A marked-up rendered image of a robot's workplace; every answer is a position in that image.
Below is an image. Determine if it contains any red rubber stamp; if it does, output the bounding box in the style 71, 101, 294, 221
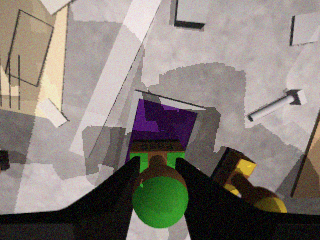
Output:
0, 150, 10, 173

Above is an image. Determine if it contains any cream paper card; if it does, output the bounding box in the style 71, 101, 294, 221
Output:
0, 0, 71, 127

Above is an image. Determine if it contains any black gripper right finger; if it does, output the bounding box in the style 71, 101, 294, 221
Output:
175, 157, 320, 240

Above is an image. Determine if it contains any green and brown rubber stamp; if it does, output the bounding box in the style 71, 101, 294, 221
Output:
130, 139, 188, 228

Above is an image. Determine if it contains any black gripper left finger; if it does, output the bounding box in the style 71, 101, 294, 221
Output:
0, 156, 140, 240

